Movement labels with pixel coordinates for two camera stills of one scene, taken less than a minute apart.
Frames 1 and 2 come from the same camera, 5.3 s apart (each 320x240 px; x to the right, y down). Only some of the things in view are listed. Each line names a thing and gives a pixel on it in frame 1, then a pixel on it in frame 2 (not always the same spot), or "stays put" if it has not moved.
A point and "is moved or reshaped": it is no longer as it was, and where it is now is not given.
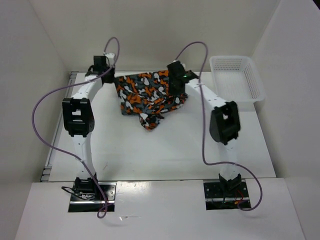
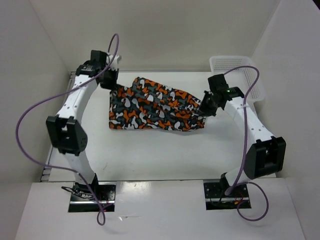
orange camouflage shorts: (146, 94) is moved or reshaped
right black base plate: (219, 198) stays put
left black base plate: (78, 204) stays put
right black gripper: (172, 90) -> (204, 110)
